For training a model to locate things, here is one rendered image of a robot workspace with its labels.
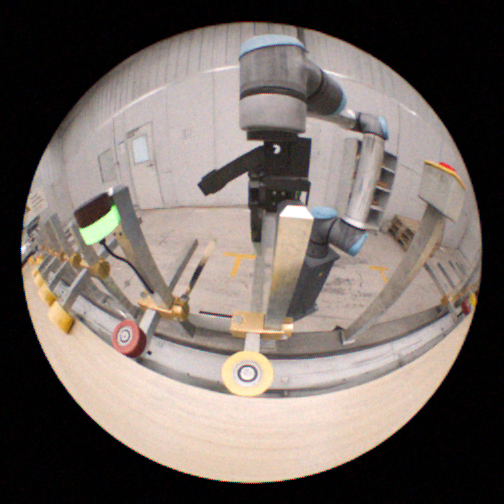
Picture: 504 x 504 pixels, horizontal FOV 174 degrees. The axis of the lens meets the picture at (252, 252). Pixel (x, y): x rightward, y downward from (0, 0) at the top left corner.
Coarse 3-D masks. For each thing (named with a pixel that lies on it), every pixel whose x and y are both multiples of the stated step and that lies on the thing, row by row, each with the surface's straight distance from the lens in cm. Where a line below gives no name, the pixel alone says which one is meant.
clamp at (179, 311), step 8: (176, 296) 40; (144, 304) 43; (152, 304) 41; (176, 304) 38; (184, 304) 39; (160, 312) 41; (168, 312) 38; (176, 312) 38; (184, 312) 39; (176, 320) 39; (184, 320) 40
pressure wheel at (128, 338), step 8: (128, 320) 38; (120, 328) 38; (128, 328) 37; (136, 328) 35; (112, 336) 39; (120, 336) 38; (128, 336) 36; (136, 336) 34; (144, 336) 36; (120, 344) 37; (128, 344) 35; (136, 344) 34; (144, 344) 36; (120, 352) 36; (128, 352) 35; (136, 352) 35
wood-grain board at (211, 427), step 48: (48, 336) 70; (96, 336) 44; (96, 384) 41; (144, 384) 32; (384, 384) 36; (432, 384) 50; (144, 432) 34; (192, 432) 29; (240, 432) 27; (288, 432) 28; (336, 432) 31; (384, 432) 38; (240, 480) 32
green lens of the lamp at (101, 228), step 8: (112, 208) 25; (104, 216) 22; (112, 216) 23; (96, 224) 22; (104, 224) 22; (112, 224) 23; (88, 232) 23; (96, 232) 22; (104, 232) 22; (88, 240) 23; (96, 240) 23
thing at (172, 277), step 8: (192, 240) 58; (184, 248) 55; (192, 248) 56; (184, 256) 52; (176, 264) 50; (184, 264) 51; (168, 272) 48; (176, 272) 47; (168, 280) 46; (176, 280) 48; (152, 312) 41; (144, 320) 41; (152, 320) 41; (144, 328) 40; (152, 328) 41; (152, 336) 42; (144, 352) 40
